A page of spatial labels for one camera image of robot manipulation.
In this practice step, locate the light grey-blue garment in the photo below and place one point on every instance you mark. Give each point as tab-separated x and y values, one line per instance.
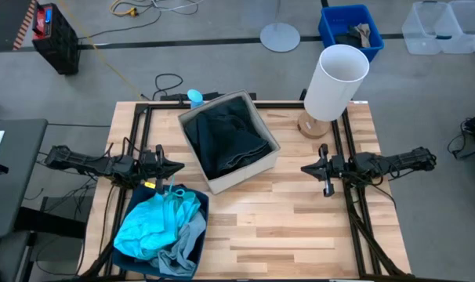
178	254

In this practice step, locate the white lamp with wooden base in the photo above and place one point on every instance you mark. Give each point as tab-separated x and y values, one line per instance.
333	86

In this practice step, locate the dark denim jeans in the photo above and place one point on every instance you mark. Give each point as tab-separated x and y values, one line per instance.
229	149

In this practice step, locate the round grey floor stand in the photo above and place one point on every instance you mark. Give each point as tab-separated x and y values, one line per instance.
280	37

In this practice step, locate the black aluminium table frame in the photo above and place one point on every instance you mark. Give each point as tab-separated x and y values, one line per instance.
357	250

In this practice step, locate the black cloth in crate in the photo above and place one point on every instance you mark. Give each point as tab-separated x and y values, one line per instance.
347	39

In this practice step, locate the beige fabric storage bin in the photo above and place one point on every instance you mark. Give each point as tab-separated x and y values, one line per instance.
241	180

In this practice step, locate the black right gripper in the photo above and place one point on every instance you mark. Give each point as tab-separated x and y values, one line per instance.
336	167

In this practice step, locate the dark grey desk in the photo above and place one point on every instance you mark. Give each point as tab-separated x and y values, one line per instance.
14	188

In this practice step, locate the black and red toolbox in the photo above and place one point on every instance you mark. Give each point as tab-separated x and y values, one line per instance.
59	43

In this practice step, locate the blue plastic crate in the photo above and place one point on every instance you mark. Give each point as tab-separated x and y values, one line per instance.
331	19

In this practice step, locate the black mat with striped edge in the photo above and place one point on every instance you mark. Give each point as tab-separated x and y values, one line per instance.
4	19

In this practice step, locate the navy blue fabric bin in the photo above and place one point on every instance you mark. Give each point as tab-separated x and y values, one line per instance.
200	239

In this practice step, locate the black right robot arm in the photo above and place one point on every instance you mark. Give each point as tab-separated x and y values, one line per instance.
390	162

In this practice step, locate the turquoise garment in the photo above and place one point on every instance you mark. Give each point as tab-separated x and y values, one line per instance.
147	227

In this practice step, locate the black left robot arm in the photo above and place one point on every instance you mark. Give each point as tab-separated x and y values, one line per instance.
92	164

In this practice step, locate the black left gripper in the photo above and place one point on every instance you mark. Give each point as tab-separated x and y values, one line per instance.
149	164

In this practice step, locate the beige cloth in crate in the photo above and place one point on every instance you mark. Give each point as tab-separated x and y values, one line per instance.
365	33

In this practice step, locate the clear plastic tub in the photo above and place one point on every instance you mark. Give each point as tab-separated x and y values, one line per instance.
421	27
468	23

